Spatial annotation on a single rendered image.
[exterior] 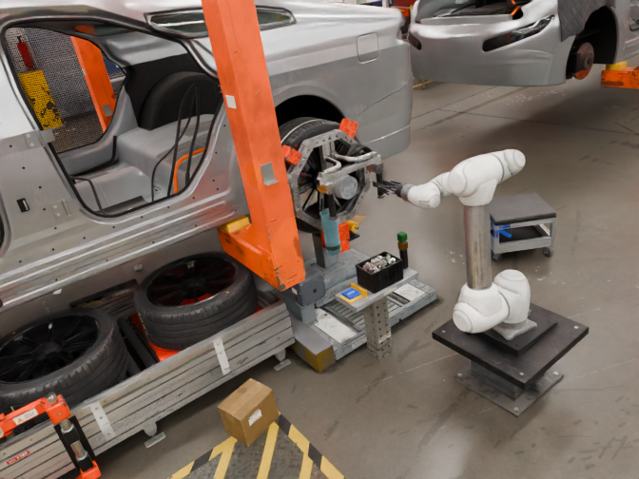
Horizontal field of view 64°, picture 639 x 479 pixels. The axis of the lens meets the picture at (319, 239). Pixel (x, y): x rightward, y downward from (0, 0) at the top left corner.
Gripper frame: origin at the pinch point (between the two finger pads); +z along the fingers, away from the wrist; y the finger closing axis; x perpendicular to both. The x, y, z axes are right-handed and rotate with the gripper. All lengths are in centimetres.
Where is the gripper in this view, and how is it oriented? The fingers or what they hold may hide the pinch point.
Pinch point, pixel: (379, 183)
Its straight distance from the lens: 285.7
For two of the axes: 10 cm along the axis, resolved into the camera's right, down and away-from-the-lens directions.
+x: -1.5, -8.8, -4.6
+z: -5.8, -3.0, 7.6
